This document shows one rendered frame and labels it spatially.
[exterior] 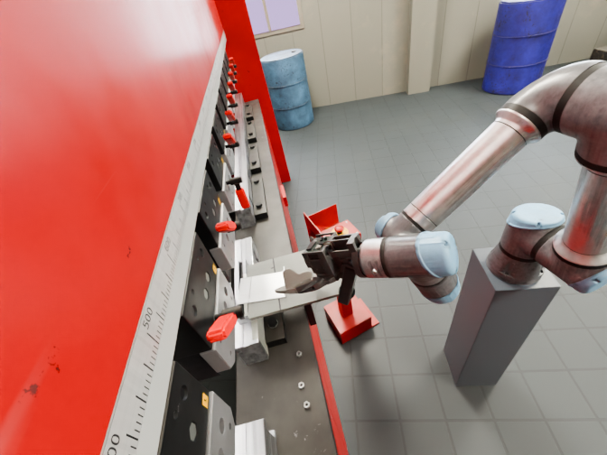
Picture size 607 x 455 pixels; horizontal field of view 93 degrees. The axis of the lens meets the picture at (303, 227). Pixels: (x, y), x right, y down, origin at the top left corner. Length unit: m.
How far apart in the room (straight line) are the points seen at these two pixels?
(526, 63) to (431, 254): 4.22
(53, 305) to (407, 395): 1.58
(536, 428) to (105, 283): 1.71
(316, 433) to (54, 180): 0.65
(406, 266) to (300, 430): 0.44
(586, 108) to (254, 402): 0.85
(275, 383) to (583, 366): 1.54
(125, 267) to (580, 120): 0.67
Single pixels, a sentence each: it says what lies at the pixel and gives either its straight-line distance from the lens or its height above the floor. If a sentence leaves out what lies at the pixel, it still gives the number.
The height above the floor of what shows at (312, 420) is 0.88.
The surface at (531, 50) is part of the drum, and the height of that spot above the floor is 0.49.
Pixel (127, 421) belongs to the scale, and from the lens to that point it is 0.28.
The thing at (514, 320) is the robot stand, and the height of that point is 0.60.
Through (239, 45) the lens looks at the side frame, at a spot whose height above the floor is 1.28.
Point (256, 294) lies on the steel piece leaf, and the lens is 0.78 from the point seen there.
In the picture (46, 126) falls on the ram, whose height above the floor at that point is 1.55.
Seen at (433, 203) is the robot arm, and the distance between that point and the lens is 0.65.
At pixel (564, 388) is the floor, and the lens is 1.90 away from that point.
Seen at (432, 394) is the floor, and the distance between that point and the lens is 1.70.
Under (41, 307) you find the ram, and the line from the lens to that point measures 0.23.
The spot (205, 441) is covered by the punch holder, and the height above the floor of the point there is 1.26.
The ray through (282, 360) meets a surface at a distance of 0.81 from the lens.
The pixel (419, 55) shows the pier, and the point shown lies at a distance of 4.80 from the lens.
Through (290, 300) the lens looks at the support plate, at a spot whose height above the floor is 1.00.
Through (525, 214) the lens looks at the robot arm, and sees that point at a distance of 0.99.
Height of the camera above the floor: 1.60
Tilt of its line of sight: 41 degrees down
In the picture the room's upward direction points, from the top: 14 degrees counter-clockwise
